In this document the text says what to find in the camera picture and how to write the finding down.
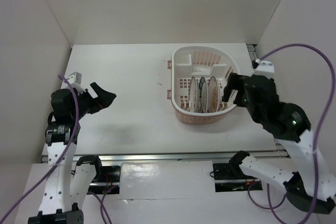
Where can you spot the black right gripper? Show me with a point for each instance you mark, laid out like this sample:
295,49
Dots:
234,82

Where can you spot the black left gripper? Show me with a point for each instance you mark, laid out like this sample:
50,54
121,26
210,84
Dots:
103,99

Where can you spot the plate with orange sunburst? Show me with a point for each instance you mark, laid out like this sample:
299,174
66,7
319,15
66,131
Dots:
213,95

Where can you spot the green rimmed white plate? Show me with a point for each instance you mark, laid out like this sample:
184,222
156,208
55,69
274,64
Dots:
203,97

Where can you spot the plate with red characters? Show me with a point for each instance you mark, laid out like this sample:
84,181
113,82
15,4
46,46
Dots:
194,96

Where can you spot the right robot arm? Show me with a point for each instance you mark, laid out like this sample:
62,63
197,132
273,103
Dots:
290,126

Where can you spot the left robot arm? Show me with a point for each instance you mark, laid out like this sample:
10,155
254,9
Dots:
65,189

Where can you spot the white and pink dish rack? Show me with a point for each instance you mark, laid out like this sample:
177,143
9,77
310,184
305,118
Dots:
200,61

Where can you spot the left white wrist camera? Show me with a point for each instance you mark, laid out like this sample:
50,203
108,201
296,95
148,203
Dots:
74,80

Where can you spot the aluminium rail right side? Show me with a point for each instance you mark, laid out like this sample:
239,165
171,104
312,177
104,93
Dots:
252,51

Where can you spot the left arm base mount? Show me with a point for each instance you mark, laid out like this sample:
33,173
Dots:
108,182

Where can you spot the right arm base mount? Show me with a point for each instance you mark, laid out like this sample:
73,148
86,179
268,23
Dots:
228,181

